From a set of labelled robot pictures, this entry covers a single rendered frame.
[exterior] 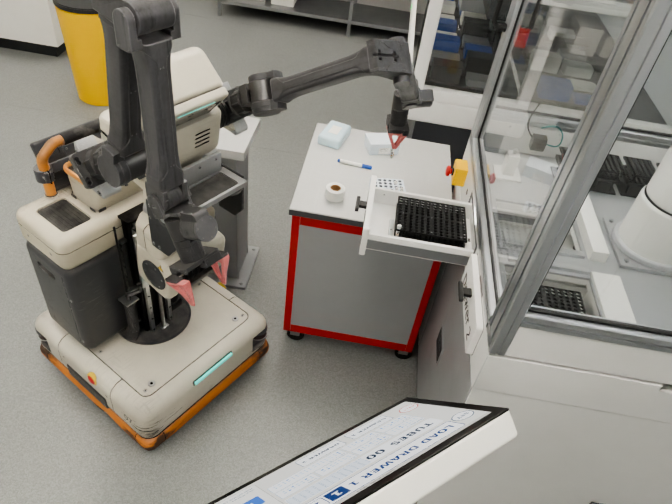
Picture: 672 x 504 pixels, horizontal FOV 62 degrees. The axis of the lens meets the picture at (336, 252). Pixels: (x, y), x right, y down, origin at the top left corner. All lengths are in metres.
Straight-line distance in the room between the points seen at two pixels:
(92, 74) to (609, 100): 3.48
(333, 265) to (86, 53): 2.44
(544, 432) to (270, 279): 1.56
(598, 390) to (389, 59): 0.95
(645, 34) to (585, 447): 1.14
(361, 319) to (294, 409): 0.45
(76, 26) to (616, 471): 3.56
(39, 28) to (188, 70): 3.44
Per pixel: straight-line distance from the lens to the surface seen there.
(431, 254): 1.74
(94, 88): 4.13
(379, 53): 1.39
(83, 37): 3.98
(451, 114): 2.52
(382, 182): 2.10
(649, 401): 1.62
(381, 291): 2.20
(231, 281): 2.74
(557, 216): 1.14
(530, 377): 1.49
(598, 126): 1.05
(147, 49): 1.07
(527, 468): 1.86
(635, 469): 1.90
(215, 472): 2.20
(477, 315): 1.50
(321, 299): 2.27
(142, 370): 2.12
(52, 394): 2.49
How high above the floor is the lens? 1.97
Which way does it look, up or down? 42 degrees down
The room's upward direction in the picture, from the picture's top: 9 degrees clockwise
